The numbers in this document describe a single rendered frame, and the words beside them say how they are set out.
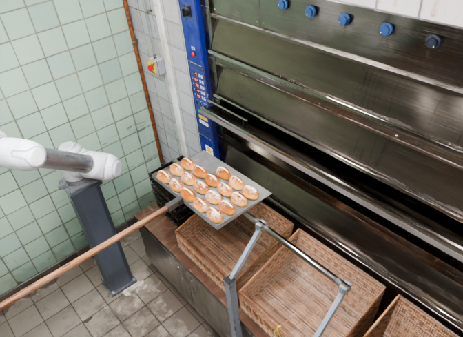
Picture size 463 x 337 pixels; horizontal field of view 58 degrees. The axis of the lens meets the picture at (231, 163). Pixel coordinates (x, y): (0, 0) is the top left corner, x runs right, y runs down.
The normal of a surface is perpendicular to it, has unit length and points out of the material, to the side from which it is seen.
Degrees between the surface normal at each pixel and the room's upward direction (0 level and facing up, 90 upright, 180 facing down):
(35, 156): 87
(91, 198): 90
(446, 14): 90
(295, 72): 70
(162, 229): 0
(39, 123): 90
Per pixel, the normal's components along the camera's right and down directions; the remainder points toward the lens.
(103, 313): -0.08, -0.79
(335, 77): -0.73, 0.15
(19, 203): 0.65, 0.42
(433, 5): -0.75, 0.45
